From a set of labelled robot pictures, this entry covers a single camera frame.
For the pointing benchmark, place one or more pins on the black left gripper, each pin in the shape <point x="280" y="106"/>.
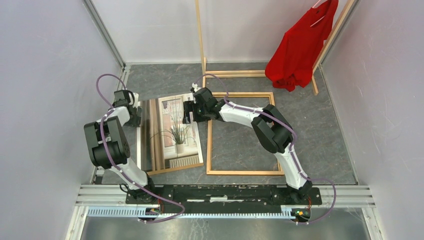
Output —
<point x="136" y="121"/>

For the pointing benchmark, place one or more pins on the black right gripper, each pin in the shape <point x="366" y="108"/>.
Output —
<point x="190" y="106"/>

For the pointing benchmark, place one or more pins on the wooden picture frame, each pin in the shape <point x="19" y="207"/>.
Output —
<point x="209" y="170"/>

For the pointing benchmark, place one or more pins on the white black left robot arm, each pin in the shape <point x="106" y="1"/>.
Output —
<point x="108" y="147"/>

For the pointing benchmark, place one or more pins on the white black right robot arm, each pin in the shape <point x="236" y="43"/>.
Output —
<point x="272" y="130"/>

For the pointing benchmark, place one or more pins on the wooden clothes rack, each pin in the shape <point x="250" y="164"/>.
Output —
<point x="336" y="29"/>

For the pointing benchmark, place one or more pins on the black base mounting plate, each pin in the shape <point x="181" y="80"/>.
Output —
<point x="226" y="199"/>

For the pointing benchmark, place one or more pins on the red t-shirt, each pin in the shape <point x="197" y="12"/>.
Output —
<point x="292" y="63"/>

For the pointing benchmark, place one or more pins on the white clothes hanger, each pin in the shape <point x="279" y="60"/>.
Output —
<point x="322" y="11"/>

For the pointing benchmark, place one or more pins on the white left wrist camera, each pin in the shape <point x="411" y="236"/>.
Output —
<point x="135" y="99"/>

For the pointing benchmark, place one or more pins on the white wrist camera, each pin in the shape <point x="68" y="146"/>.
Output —
<point x="194" y="88"/>
<point x="135" y="99"/>

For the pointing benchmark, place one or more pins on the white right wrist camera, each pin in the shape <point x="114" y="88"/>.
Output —
<point x="194" y="88"/>

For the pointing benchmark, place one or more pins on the aluminium rail frame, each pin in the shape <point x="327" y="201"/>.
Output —
<point x="347" y="212"/>

